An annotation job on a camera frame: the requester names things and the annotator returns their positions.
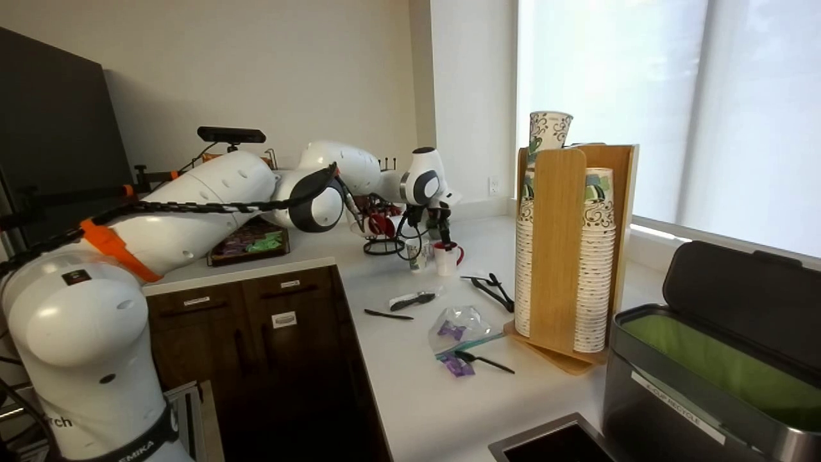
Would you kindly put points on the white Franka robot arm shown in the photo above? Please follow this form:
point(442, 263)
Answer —
point(78, 342)

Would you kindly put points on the patterned paper cup stack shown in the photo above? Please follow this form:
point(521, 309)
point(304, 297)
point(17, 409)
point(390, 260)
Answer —
point(525, 256)
point(597, 265)

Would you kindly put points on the white window blind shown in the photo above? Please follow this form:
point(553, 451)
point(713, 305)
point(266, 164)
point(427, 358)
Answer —
point(669, 110)

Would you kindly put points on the black camera on stand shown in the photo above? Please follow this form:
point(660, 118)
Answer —
point(230, 134)

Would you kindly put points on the stainless steel trash bin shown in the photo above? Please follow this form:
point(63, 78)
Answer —
point(651, 400)

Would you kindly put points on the wrapped black cutlery packet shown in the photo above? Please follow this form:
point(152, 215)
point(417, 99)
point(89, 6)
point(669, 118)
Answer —
point(411, 300)

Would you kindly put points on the tall patterned paper cup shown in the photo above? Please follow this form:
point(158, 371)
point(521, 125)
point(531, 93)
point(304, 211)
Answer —
point(549, 128)

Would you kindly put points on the black countertop sink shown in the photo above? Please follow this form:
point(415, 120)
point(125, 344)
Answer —
point(554, 441)

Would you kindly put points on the clear plastic zip bag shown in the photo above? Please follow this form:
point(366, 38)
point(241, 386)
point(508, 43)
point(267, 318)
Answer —
point(465, 330)

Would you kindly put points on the short patterned paper cup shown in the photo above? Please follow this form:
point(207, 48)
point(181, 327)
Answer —
point(415, 260)

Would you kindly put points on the white mug red interior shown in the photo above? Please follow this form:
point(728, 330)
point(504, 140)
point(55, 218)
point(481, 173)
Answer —
point(447, 260)

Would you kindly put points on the black plastic spoon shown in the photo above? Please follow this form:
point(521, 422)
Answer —
point(502, 287)

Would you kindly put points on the hanging white red mug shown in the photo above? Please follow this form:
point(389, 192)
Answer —
point(377, 223)

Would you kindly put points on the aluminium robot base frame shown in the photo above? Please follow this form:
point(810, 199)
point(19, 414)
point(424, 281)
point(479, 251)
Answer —
point(195, 419)

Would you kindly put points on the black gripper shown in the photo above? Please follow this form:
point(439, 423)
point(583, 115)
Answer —
point(431, 218)

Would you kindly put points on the large black monitor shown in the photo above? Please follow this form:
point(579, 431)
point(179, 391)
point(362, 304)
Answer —
point(52, 118)

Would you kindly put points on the black trash bin lid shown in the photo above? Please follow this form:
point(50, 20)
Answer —
point(744, 297)

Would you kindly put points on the purple small packet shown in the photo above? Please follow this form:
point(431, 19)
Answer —
point(458, 365)

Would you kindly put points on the tiered snack organizer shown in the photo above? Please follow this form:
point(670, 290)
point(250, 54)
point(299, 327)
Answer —
point(252, 244)

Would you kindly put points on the wooden cup dispenser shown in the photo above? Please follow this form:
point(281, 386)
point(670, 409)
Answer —
point(554, 247)

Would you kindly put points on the black plastic knife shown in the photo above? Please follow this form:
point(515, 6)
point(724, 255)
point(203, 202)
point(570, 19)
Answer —
point(389, 313)

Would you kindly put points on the white cabinet label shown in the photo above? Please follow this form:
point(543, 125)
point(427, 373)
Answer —
point(284, 318)

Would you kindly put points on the black plastic stirrer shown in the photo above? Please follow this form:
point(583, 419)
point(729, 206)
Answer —
point(486, 359)

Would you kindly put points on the dark brown wooden cabinet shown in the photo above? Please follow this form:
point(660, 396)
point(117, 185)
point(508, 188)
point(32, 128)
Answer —
point(257, 368)

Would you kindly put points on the green bin liner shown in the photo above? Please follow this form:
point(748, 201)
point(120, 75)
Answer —
point(728, 368)

